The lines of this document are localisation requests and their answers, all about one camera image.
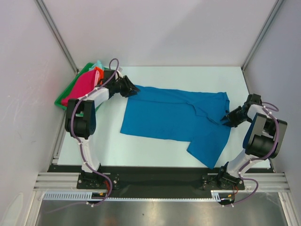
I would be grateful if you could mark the magenta t shirt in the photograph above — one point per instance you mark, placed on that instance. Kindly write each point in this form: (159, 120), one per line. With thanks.
(83, 85)

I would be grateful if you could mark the white slotted cable duct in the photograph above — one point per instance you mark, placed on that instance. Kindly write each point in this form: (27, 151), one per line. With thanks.
(83, 196)

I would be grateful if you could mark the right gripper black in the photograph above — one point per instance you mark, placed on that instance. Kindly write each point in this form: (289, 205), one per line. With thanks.
(236, 116)

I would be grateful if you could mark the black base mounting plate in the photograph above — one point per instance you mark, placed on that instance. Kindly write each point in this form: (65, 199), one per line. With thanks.
(154, 181)

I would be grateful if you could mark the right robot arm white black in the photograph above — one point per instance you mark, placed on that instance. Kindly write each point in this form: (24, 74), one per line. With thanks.
(262, 141)

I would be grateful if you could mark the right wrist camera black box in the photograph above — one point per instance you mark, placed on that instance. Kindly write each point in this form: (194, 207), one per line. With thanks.
(254, 99)

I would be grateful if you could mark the light pink t shirt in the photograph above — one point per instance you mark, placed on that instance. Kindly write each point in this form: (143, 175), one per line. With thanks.
(97, 76)

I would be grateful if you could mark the right rear aluminium post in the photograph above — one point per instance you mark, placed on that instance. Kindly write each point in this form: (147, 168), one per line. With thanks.
(264, 30)

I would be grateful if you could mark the green plastic tray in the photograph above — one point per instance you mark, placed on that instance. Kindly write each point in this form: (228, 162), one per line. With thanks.
(67, 91)

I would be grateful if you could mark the light teal t shirt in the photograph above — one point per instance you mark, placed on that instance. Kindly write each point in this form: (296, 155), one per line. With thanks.
(98, 64)

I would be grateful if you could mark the blue t shirt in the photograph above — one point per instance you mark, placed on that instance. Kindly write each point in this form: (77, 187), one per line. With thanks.
(193, 117)

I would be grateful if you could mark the aluminium post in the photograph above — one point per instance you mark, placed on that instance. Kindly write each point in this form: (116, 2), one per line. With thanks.
(264, 30)
(55, 31)

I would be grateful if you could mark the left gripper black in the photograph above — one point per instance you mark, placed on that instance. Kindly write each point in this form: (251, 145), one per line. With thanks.
(130, 89)

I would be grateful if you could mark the left rear aluminium post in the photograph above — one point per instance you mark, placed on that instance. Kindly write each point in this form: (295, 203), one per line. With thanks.
(55, 31)

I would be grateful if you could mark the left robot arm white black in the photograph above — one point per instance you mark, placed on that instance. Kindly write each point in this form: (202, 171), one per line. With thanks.
(89, 92)

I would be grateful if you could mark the aluminium frame rail front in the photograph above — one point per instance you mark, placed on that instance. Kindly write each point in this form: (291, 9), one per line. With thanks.
(268, 182)

